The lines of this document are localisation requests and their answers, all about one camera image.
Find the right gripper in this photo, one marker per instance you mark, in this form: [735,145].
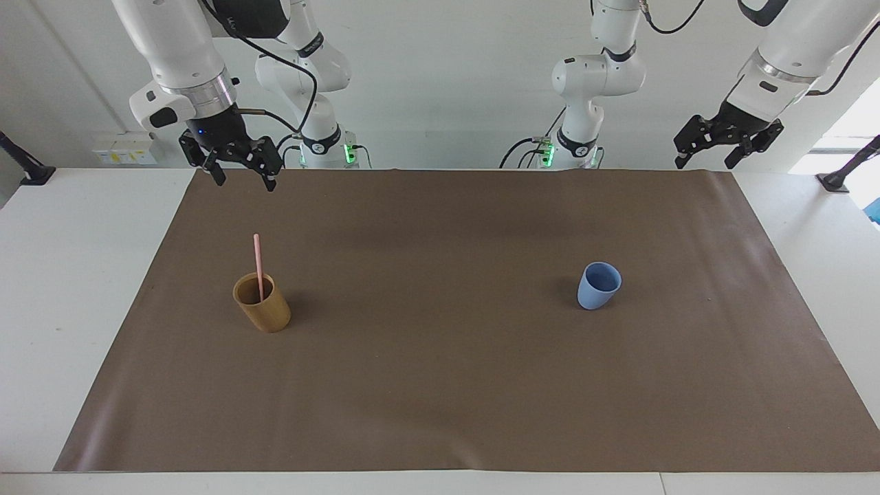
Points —
[218,129]

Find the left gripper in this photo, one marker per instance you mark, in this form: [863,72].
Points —
[742,120]

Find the pink chopstick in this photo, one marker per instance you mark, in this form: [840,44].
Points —
[258,261]

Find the brown wooden cup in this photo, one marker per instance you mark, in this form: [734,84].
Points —
[265,313]

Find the blue cup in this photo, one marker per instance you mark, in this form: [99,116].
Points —
[595,295]

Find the black stand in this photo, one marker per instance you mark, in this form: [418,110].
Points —
[31,172]
[842,175]

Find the blue box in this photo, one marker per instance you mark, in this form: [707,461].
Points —
[874,210]

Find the white wall socket box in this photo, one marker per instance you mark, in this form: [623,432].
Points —
[124,150]

